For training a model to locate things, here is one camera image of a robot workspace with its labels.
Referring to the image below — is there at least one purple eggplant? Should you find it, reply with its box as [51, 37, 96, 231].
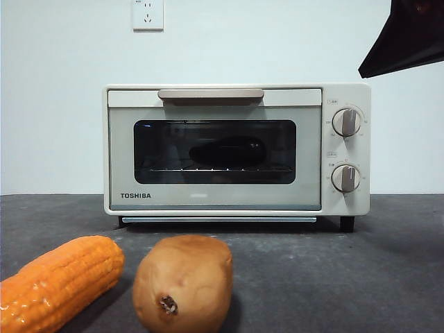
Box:
[188, 135, 266, 166]

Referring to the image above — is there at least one orange corn cob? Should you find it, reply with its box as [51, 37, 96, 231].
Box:
[0, 235, 126, 333]

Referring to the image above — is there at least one metal oven crumb tray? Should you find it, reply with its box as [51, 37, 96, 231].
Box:
[120, 216, 318, 224]

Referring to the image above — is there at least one oven timer knob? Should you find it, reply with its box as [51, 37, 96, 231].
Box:
[330, 164, 362, 194]

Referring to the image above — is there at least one glass oven door with handle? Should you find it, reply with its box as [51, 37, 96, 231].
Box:
[107, 88, 323, 212]

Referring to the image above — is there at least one wire oven rack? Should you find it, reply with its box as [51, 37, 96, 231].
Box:
[146, 167, 294, 173]

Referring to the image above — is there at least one cream Toshiba toaster oven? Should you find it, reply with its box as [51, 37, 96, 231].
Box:
[103, 83, 373, 232]

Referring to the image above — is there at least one oven temperature knob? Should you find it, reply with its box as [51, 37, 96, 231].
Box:
[331, 107, 362, 137]

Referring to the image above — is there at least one white wall socket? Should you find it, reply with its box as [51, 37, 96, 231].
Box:
[133, 0, 164, 33]

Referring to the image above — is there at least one brown potato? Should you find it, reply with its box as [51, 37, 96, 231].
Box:
[132, 234, 234, 333]

